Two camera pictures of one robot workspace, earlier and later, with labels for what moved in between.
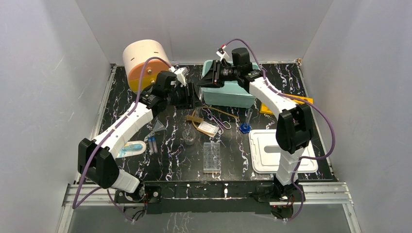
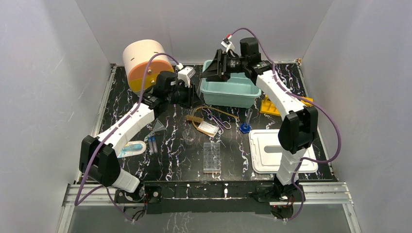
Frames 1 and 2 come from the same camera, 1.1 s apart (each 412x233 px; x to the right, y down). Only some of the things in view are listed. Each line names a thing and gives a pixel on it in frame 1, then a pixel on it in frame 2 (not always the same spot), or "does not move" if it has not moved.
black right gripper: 212,78 -> 216,73
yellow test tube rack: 265,109 does not move
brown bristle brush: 195,118 does not move
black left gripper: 185,96 does not move
